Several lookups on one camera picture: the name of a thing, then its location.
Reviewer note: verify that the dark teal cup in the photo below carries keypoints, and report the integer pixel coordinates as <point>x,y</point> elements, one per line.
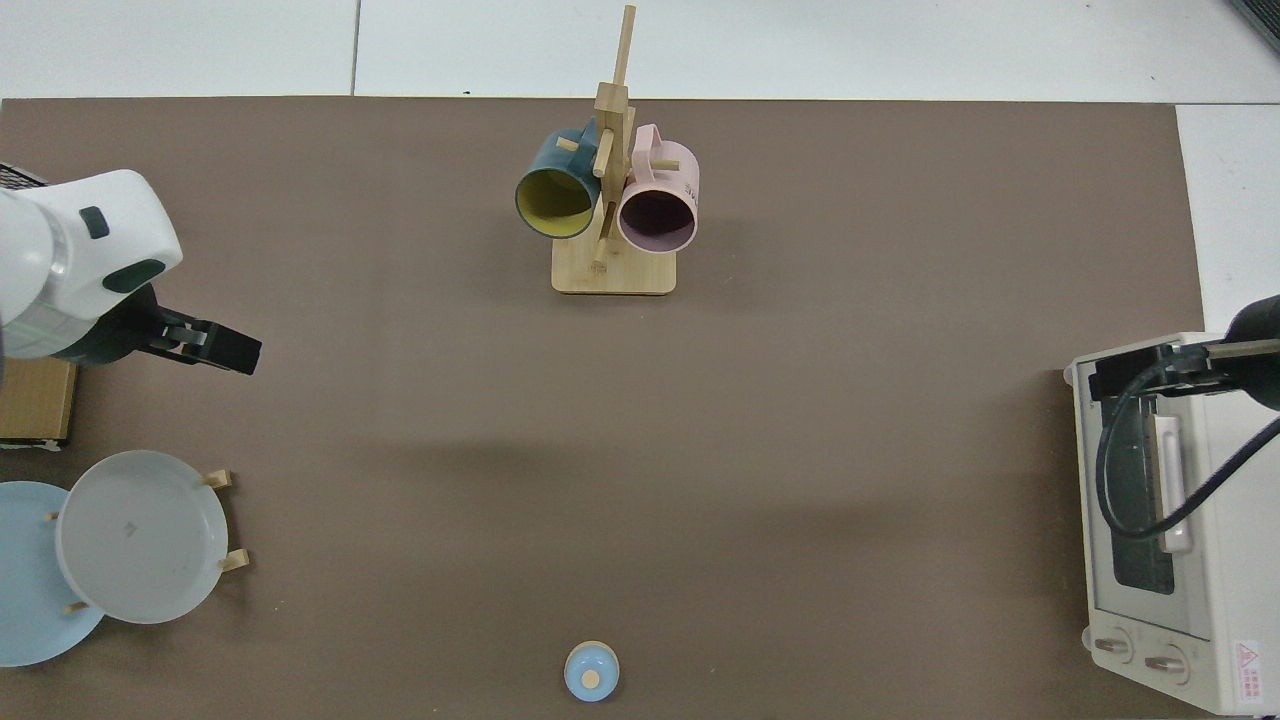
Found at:
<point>555,165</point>

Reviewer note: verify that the dark grey panel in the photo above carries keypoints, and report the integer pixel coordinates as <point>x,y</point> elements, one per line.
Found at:
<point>1262,18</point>

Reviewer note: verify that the grey plate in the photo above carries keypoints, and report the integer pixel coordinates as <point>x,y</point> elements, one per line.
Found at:
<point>140,540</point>

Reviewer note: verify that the wooden plate rack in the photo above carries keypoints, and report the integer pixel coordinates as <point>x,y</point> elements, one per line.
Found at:
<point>233,561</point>

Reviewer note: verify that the pale toaster oven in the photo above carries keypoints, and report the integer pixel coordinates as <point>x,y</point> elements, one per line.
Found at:
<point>1230,600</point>

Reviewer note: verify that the small blue round thing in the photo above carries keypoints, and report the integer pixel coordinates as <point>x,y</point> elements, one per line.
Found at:
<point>590,672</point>

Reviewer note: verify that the light blue plate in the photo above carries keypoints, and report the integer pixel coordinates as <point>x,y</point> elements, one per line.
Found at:
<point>30,580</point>

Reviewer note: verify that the pink cup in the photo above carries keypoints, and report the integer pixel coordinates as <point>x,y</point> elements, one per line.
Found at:
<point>670,175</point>

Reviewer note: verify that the wooden cup stand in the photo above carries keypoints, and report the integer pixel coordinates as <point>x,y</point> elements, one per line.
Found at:
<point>612,272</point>

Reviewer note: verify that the brown table cloth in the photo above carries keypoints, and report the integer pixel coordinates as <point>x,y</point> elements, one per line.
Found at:
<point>500,450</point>

